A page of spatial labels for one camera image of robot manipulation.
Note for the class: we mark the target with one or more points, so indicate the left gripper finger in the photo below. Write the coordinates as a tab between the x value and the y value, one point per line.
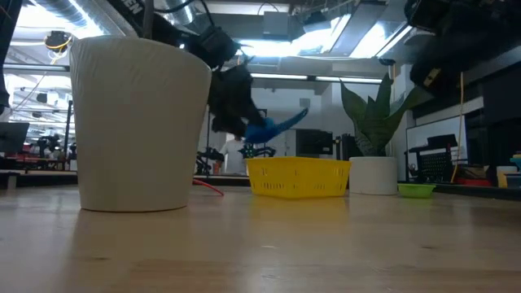
255	119

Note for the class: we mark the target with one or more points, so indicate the small dark blue measuring cup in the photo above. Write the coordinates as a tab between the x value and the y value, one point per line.
264	134

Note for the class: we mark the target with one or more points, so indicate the green measuring cup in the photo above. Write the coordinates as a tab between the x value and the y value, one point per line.
416	190

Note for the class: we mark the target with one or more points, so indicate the black background robot arm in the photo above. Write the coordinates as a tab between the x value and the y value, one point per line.
264	151
207	156

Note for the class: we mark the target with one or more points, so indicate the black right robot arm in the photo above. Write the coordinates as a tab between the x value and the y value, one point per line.
447	61

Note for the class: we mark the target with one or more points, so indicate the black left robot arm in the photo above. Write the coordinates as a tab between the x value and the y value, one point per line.
163	24

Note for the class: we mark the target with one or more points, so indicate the yellow plastic basket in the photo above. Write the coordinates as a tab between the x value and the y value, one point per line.
297	177

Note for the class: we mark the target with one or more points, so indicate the ceiling tube light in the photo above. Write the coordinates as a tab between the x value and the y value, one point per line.
350	80
281	76

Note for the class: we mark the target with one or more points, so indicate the grey ceiling box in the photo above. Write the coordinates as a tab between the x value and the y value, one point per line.
277	23

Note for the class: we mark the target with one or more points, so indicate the black equipment rack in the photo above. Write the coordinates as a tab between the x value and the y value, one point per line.
346	146

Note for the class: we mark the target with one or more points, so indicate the leafy plant in white pot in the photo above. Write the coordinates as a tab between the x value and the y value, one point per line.
138	122

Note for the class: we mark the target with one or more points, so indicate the snake plant in white pot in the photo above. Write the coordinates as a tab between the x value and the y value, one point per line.
372	175

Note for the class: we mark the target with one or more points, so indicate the black pegboard cart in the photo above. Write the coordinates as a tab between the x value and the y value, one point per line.
437	164

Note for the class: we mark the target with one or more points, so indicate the dark desk monitor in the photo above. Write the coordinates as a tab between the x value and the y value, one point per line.
14	138

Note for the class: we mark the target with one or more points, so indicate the red tray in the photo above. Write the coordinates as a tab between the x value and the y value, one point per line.
474	182

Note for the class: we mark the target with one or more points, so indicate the teal plastic container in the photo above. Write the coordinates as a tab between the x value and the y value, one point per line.
515	181

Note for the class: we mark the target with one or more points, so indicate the black wall monitor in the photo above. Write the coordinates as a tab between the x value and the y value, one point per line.
313	142

